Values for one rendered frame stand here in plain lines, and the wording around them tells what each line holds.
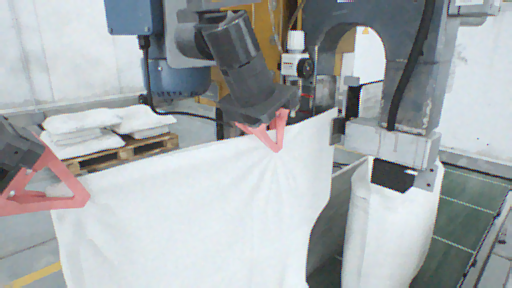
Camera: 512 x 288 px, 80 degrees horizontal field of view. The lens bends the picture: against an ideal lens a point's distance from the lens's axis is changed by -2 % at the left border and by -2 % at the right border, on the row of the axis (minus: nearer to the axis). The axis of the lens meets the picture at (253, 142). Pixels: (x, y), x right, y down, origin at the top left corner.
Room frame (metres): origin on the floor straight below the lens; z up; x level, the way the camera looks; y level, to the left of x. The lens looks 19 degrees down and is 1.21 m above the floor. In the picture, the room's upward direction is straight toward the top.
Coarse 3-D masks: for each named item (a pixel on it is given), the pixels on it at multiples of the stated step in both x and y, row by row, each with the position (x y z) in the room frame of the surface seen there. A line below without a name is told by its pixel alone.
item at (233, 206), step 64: (320, 128) 0.52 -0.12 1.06; (64, 192) 0.26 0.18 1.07; (128, 192) 0.30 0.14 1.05; (192, 192) 0.35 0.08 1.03; (256, 192) 0.41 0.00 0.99; (320, 192) 0.55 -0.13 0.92; (64, 256) 0.25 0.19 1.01; (128, 256) 0.29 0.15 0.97; (192, 256) 0.34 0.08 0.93; (256, 256) 0.41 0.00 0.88
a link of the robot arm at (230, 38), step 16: (208, 16) 0.40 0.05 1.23; (224, 16) 0.37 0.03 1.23; (240, 16) 0.37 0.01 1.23; (208, 32) 0.36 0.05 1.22; (224, 32) 0.36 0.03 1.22; (240, 32) 0.36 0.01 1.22; (208, 48) 0.41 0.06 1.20; (224, 48) 0.36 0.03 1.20; (240, 48) 0.36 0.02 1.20; (256, 48) 0.38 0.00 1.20; (224, 64) 0.37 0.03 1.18; (240, 64) 0.37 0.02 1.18
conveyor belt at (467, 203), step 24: (456, 168) 1.87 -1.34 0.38; (456, 192) 1.54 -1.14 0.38; (480, 192) 1.54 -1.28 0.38; (504, 192) 1.54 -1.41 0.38; (456, 216) 1.30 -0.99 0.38; (480, 216) 1.30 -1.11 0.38; (432, 240) 1.11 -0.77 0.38; (456, 240) 1.11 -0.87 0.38; (480, 240) 1.11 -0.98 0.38; (336, 264) 0.97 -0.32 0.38; (432, 264) 0.96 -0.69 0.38; (456, 264) 0.96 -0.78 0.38
